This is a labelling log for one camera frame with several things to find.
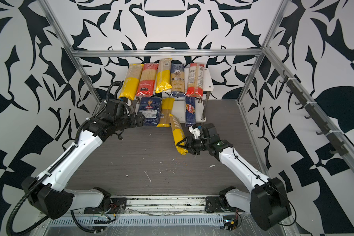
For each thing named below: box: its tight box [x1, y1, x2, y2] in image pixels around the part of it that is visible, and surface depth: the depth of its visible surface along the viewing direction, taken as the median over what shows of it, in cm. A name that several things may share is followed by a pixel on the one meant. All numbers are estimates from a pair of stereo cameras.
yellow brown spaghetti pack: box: [155, 58, 173, 94], surface depth 81 cm
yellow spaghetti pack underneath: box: [118, 63, 145, 101], surface depth 82 cm
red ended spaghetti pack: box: [185, 62, 205, 98], surface depth 80 cm
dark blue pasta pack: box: [185, 95, 197, 127], surface depth 103 cm
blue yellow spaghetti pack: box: [170, 62, 186, 97], surface depth 80 cm
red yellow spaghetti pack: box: [135, 63, 159, 97], surface depth 79 cm
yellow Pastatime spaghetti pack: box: [169, 113, 189, 156], surface depth 83 cm
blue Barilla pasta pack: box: [139, 96, 162, 127], surface depth 99 cm
